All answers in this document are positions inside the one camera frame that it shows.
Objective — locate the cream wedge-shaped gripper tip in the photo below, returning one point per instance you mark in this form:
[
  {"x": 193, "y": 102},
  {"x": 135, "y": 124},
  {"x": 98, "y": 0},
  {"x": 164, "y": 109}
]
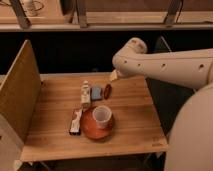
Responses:
[{"x": 114, "y": 75}]

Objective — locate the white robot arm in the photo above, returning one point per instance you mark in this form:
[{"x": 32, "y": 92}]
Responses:
[{"x": 191, "y": 136}]

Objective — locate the dark red oval object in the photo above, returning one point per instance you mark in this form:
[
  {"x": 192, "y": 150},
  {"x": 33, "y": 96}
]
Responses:
[{"x": 107, "y": 91}]

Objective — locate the blue grey sponge block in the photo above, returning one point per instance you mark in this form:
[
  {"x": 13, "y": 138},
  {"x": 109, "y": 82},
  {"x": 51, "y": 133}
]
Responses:
[{"x": 96, "y": 93}]

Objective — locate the small white bottle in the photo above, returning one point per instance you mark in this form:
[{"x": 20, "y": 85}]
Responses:
[{"x": 85, "y": 95}]

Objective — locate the translucent plastic cup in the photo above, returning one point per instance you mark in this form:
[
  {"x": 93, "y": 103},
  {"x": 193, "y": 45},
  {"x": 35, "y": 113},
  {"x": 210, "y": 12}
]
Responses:
[{"x": 102, "y": 115}]

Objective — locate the orange round bowl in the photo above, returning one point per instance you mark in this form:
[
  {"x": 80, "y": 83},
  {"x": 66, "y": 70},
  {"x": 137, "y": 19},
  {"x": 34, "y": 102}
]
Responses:
[{"x": 89, "y": 127}]

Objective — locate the right dark side panel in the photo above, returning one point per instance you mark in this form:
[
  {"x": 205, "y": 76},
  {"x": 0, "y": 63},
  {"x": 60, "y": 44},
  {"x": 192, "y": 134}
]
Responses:
[{"x": 168, "y": 100}]

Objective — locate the left wooden side panel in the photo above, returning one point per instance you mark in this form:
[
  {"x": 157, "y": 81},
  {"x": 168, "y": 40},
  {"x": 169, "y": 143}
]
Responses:
[{"x": 19, "y": 91}]

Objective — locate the wooden shelf rail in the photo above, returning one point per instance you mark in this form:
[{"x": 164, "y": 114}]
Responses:
[{"x": 104, "y": 15}]

